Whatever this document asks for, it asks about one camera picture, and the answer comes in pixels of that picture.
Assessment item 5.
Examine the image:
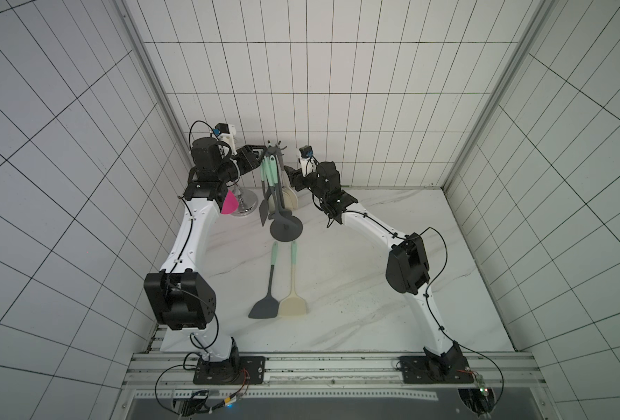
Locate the beige spatula green handle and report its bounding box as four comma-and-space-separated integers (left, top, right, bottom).
279, 241, 308, 317

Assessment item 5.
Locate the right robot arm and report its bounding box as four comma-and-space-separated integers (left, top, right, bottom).
284, 159, 464, 381

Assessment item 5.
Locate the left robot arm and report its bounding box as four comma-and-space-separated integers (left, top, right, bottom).
144, 134, 267, 363

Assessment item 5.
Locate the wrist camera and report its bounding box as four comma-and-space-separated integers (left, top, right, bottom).
298, 145, 315, 177
214, 122, 238, 155

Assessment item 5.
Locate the grey spatula green handle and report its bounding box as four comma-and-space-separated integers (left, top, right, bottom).
248, 241, 280, 320

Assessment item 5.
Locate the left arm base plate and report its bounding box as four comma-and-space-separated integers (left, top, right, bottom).
193, 356, 266, 385

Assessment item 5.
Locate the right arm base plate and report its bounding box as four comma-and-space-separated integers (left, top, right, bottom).
396, 356, 474, 385

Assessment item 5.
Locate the pink plastic wine glass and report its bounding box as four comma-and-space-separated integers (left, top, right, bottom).
221, 190, 239, 215

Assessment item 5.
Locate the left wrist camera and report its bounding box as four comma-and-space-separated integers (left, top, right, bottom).
214, 122, 238, 155

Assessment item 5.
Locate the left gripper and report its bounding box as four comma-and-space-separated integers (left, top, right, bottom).
218, 143, 269, 181

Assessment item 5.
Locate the grey utensil green handle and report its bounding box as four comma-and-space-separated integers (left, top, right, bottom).
259, 157, 272, 226

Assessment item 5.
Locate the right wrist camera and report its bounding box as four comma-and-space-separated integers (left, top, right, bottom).
298, 145, 315, 177

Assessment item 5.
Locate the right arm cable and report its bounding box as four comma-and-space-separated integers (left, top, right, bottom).
419, 226, 506, 416

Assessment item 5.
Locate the chrome glass holder stand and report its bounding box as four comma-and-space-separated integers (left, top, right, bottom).
231, 182, 259, 217

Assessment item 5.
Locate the left base cable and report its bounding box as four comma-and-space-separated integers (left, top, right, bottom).
154, 356, 251, 417

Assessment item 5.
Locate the beige spatula grey handle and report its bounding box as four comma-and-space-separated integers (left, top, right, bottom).
280, 173, 299, 211

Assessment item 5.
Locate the grey utensil rack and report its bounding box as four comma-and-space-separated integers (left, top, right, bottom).
260, 142, 303, 243

